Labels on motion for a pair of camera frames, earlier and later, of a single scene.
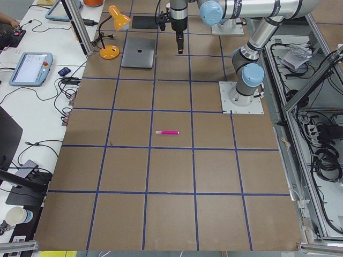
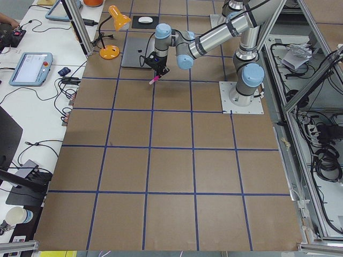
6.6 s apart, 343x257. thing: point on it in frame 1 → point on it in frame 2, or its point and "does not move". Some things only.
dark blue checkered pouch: x=63 y=72 does not move
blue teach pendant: x=32 y=70 does not move
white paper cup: x=18 y=214 does not move
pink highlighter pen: x=167 y=132 → x=155 y=79
